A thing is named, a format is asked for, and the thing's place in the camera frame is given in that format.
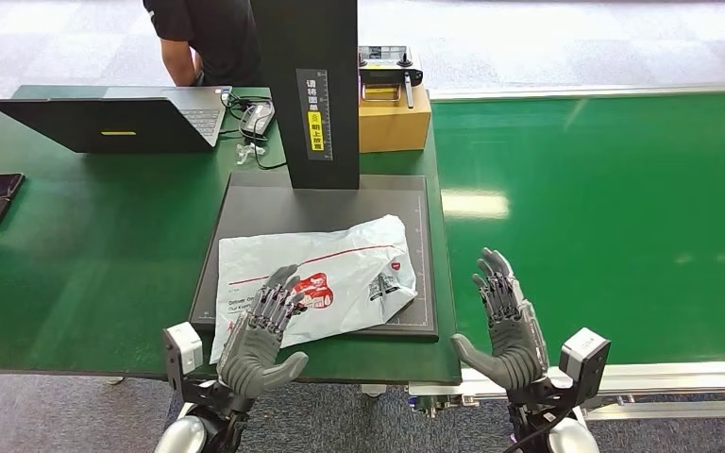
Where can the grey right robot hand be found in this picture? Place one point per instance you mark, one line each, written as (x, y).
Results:
(512, 350)

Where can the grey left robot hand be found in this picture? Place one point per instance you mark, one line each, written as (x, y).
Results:
(253, 356)

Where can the white plastic mailer package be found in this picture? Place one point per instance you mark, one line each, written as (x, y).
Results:
(350, 269)

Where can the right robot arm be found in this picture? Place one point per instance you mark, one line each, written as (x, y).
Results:
(572, 437)

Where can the black weighing device with column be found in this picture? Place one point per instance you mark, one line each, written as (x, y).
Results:
(312, 125)

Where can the green conveyor belt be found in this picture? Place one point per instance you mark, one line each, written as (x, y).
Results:
(600, 219)

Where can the green table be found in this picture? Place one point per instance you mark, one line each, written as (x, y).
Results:
(100, 262)

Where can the clear plastic scrap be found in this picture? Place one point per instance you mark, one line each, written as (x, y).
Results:
(249, 152)

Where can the black power adapter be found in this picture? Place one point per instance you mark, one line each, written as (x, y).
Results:
(258, 119)

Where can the brown cardboard box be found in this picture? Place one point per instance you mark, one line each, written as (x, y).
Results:
(394, 128)

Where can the grey open laptop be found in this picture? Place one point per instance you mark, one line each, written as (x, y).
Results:
(106, 125)

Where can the black remote controller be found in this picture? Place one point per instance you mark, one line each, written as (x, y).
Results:
(387, 62)

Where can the person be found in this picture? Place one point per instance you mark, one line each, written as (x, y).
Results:
(212, 37)

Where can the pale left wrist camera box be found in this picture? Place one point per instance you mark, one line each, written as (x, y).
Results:
(184, 350)

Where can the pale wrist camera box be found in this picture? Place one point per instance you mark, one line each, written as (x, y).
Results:
(184, 350)
(584, 356)

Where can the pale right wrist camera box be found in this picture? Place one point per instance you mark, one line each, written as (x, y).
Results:
(584, 356)

